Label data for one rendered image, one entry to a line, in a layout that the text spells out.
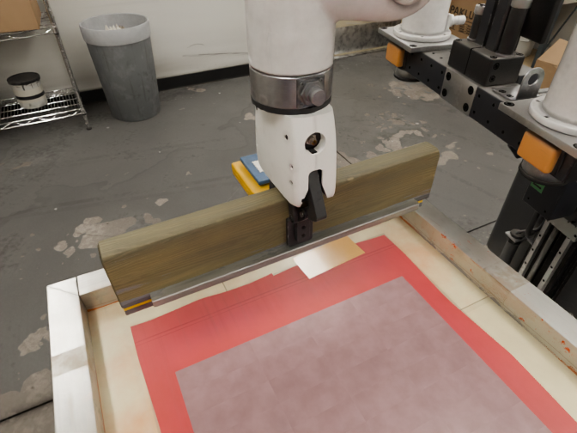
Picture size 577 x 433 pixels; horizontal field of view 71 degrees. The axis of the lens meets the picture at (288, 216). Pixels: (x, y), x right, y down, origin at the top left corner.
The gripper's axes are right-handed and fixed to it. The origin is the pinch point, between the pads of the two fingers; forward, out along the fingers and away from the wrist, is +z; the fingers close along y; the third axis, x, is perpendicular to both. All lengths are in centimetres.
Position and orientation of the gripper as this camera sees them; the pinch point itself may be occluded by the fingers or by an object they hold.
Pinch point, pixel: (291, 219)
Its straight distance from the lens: 47.8
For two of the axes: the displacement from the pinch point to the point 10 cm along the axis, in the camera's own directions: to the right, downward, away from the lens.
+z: 0.1, 7.7, 6.4
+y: -4.5, -5.7, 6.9
